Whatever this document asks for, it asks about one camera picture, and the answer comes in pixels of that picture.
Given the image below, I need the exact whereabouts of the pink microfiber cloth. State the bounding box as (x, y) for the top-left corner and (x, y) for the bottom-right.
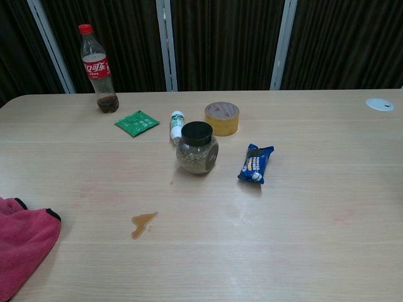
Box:
(0, 196), (62, 302)

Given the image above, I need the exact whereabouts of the brown liquid spill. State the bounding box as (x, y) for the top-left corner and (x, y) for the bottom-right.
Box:
(130, 211), (159, 240)

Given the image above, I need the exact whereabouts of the glass jar with black lid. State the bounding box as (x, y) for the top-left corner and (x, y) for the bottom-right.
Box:
(175, 121), (219, 175)

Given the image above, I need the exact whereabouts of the small white green bottle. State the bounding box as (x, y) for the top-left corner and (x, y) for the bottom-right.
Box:
(169, 110), (185, 145)

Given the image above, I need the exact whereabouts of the yellow tape roll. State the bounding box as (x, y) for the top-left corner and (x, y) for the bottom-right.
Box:
(204, 101), (241, 137)

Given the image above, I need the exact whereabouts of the blue biscuit packet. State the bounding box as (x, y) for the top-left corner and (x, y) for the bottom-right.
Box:
(237, 143), (275, 185)

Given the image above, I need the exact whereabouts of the green foil sachet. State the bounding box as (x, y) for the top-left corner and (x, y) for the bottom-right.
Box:
(114, 110), (160, 138)

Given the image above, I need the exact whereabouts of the cola bottle with red cap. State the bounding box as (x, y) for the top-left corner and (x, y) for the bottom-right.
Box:
(78, 24), (120, 114)

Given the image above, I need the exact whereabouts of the grey metal partition post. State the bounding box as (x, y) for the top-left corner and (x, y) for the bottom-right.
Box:
(26, 0), (77, 94)
(270, 0), (298, 91)
(156, 0), (179, 92)

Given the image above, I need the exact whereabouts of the white desk cable grommet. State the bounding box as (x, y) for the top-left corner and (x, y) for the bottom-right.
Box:
(365, 98), (395, 112)

